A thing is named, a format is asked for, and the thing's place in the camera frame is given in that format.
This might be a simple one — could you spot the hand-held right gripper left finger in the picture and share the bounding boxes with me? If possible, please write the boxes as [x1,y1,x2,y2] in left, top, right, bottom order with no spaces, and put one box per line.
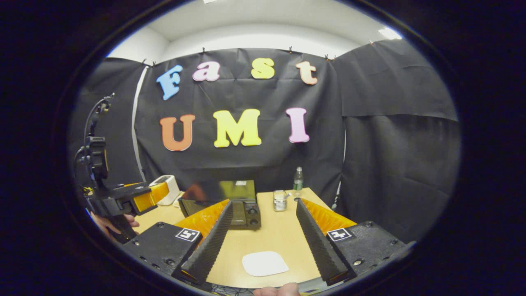
[123,199,234,285]

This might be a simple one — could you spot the white plate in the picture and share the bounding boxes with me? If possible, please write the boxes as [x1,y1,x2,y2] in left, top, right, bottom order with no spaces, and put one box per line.
[242,251,289,277]

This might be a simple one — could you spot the clear plastic water bottle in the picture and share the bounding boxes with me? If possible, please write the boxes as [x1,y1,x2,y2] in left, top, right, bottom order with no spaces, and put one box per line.
[293,166,305,192]

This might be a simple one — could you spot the black electric oven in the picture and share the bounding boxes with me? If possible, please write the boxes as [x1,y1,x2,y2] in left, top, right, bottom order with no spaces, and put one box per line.
[178,180,262,230]

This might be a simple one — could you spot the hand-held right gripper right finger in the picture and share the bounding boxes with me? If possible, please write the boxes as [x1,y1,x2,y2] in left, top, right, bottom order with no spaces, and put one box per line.
[296,198,411,285]

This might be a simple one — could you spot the metal wire holder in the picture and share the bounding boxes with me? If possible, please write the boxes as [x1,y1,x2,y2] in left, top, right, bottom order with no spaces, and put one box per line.
[273,190,288,212]

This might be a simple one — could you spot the black backdrop cloth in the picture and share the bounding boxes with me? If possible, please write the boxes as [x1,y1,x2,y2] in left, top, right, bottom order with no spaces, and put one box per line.
[68,39,461,243]

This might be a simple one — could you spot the small ceiling light panel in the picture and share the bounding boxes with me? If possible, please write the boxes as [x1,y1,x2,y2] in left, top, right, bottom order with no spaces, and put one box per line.
[378,27,402,40]

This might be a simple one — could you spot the white toaster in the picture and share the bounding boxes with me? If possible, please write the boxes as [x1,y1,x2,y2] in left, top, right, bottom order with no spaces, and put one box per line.
[149,175,180,206]

